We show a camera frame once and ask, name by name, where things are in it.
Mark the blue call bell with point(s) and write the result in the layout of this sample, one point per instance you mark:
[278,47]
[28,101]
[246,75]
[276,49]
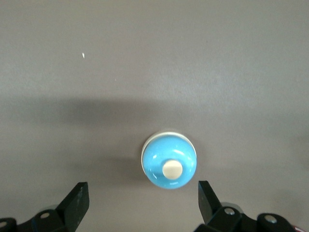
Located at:
[166,154]

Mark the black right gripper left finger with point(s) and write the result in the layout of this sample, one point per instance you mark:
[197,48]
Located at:
[72,212]

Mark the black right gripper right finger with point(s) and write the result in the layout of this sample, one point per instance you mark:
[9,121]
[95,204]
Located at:
[212,215]

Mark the brown table cover mat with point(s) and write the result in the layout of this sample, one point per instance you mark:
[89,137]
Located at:
[154,48]

